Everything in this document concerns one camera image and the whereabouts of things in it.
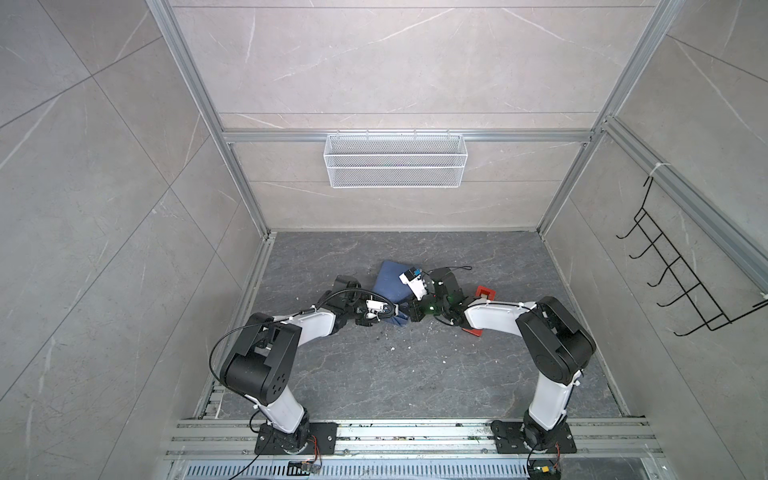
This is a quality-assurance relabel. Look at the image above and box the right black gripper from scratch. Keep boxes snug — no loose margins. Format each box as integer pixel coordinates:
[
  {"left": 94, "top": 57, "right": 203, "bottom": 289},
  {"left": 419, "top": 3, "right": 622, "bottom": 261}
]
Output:
[{"left": 395, "top": 292, "right": 450, "bottom": 323}]

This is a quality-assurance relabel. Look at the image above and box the red tape dispenser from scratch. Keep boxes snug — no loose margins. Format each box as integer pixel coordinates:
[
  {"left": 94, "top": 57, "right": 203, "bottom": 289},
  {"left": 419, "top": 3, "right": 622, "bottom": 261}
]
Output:
[{"left": 462, "top": 286, "right": 496, "bottom": 337}]

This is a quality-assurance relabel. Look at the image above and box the light blue wrapping paper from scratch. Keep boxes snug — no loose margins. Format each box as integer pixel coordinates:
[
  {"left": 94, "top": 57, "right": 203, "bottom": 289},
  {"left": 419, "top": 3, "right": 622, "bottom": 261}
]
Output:
[{"left": 373, "top": 260, "right": 424, "bottom": 326}]

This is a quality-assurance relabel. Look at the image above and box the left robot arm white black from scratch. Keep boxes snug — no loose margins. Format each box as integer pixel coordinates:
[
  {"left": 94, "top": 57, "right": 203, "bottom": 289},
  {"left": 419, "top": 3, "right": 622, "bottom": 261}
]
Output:
[{"left": 215, "top": 276, "right": 399, "bottom": 437}]

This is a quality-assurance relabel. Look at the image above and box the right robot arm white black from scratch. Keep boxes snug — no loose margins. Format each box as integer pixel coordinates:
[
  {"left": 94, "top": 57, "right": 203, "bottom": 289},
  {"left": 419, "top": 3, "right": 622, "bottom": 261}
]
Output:
[{"left": 399, "top": 267, "right": 596, "bottom": 451}]

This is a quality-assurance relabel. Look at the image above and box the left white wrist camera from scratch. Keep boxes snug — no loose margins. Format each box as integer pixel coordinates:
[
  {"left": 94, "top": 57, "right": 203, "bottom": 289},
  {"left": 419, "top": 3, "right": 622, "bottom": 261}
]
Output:
[{"left": 365, "top": 299, "right": 390, "bottom": 318}]

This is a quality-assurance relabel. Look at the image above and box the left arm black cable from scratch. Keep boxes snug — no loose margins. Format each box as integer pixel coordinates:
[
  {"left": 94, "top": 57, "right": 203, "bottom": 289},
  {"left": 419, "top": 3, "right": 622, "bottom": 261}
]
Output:
[{"left": 317, "top": 287, "right": 397, "bottom": 319}]

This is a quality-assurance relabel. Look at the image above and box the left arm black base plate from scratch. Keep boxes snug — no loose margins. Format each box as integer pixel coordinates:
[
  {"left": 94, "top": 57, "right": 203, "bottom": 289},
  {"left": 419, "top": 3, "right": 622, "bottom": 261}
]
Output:
[{"left": 254, "top": 422, "right": 338, "bottom": 456}]

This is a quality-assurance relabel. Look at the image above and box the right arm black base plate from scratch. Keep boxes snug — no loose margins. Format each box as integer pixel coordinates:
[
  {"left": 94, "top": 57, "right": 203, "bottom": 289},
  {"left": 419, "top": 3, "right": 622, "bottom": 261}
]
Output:
[{"left": 490, "top": 420, "right": 577, "bottom": 454}]

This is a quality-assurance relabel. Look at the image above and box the white wire mesh basket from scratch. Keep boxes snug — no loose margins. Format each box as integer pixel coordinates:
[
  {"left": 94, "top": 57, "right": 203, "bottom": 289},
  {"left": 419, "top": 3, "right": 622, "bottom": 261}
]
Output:
[{"left": 323, "top": 133, "right": 468, "bottom": 189}]

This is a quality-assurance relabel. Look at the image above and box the aluminium mounting rail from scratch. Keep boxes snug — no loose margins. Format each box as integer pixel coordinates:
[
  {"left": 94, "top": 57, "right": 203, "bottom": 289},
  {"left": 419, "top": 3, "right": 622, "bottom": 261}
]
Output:
[{"left": 162, "top": 418, "right": 675, "bottom": 479}]

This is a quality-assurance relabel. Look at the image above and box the black wire hook rack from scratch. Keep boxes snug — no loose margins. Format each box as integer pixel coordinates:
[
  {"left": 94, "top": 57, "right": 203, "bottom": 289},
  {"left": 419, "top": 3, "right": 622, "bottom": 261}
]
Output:
[{"left": 615, "top": 176, "right": 767, "bottom": 338}]

